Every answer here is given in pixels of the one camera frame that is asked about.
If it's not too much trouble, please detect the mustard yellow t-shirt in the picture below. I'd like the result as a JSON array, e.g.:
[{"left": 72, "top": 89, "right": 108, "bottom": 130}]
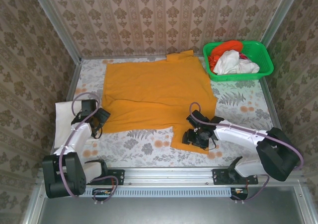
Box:
[{"left": 101, "top": 49, "right": 217, "bottom": 155}]

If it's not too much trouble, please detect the white t-shirt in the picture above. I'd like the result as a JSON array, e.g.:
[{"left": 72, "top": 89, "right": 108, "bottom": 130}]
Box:
[
  {"left": 213, "top": 49, "right": 260, "bottom": 75},
  {"left": 54, "top": 100, "right": 100, "bottom": 150}
]

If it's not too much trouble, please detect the folded white t-shirt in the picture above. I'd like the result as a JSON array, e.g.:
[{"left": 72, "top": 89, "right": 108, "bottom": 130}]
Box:
[{"left": 54, "top": 100, "right": 100, "bottom": 150}]

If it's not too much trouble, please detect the floral patterned table cover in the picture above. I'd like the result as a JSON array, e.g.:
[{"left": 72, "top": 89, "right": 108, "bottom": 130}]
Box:
[{"left": 56, "top": 57, "right": 286, "bottom": 168}]

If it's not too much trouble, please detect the black connector box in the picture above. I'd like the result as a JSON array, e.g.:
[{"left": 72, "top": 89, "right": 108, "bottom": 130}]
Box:
[
  {"left": 230, "top": 187, "right": 249, "bottom": 201},
  {"left": 92, "top": 188, "right": 113, "bottom": 202}
]

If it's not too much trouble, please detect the grey metal panel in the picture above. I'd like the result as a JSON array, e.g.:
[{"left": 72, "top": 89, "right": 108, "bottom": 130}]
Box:
[{"left": 23, "top": 185, "right": 318, "bottom": 224}]

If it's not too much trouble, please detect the red-orange t-shirt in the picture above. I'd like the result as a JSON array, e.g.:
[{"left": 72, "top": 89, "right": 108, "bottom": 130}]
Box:
[{"left": 208, "top": 40, "right": 244, "bottom": 72}]

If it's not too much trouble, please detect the green plastic basket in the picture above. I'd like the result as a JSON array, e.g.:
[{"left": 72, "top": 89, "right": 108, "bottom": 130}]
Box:
[{"left": 203, "top": 40, "right": 274, "bottom": 82}]

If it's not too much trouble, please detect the right gripper thin black cable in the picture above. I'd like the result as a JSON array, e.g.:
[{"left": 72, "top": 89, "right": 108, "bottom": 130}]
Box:
[{"left": 198, "top": 137, "right": 217, "bottom": 150}]

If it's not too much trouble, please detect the gripper thin black cable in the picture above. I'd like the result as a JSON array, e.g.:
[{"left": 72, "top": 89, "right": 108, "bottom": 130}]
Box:
[
  {"left": 198, "top": 137, "right": 217, "bottom": 150},
  {"left": 90, "top": 123, "right": 104, "bottom": 139}
]

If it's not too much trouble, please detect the left gripper thin black cable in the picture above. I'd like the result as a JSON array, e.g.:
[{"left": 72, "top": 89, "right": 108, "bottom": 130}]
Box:
[{"left": 90, "top": 123, "right": 104, "bottom": 139}]

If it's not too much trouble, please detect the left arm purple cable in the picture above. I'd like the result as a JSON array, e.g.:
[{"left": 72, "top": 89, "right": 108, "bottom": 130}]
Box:
[{"left": 58, "top": 92, "right": 119, "bottom": 206}]

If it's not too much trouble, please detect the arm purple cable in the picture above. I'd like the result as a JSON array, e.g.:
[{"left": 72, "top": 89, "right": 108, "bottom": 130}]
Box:
[
  {"left": 58, "top": 92, "right": 119, "bottom": 206},
  {"left": 189, "top": 102, "right": 304, "bottom": 205}
]

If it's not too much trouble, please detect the aluminium table edge rail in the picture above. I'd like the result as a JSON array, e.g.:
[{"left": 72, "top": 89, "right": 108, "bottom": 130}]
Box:
[
  {"left": 259, "top": 78, "right": 285, "bottom": 135},
  {"left": 80, "top": 54, "right": 204, "bottom": 60},
  {"left": 47, "top": 63, "right": 82, "bottom": 157}
]

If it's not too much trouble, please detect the aluminium mounting rail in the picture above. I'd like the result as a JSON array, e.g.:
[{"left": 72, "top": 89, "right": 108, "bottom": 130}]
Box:
[{"left": 37, "top": 166, "right": 305, "bottom": 186}]

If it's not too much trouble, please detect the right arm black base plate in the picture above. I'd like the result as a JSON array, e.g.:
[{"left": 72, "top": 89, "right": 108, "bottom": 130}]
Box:
[{"left": 212, "top": 168, "right": 259, "bottom": 185}]

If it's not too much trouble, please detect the grey slotted cable duct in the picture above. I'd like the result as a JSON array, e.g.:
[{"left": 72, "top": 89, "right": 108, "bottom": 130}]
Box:
[{"left": 46, "top": 187, "right": 236, "bottom": 198}]

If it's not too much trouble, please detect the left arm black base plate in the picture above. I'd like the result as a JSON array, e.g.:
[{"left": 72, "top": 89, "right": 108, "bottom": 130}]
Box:
[{"left": 85, "top": 168, "right": 125, "bottom": 186}]

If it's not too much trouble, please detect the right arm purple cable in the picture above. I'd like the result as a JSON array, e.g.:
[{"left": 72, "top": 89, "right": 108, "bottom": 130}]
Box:
[{"left": 189, "top": 102, "right": 304, "bottom": 205}]

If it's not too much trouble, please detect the aluminium frame post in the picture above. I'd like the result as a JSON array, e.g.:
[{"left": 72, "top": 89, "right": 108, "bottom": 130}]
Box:
[
  {"left": 27, "top": 0, "right": 82, "bottom": 65},
  {"left": 260, "top": 0, "right": 303, "bottom": 48}
]

